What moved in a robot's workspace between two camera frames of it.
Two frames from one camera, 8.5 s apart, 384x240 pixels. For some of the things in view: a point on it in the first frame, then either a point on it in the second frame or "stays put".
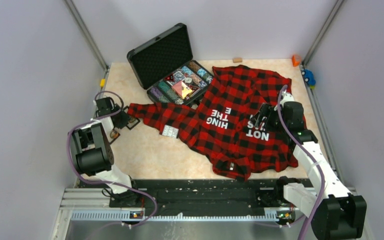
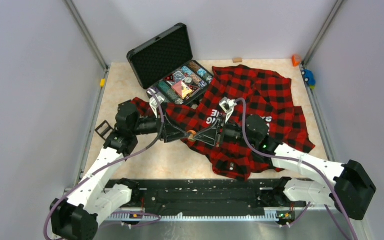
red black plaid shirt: x=217 y=123 stays put
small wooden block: x=237 y=60 stays put
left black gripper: x=124 y=121 -> x=170 y=132
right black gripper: x=266 y=110 -> x=212 y=136
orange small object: x=295 y=63 stays put
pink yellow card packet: x=182 y=89 stays put
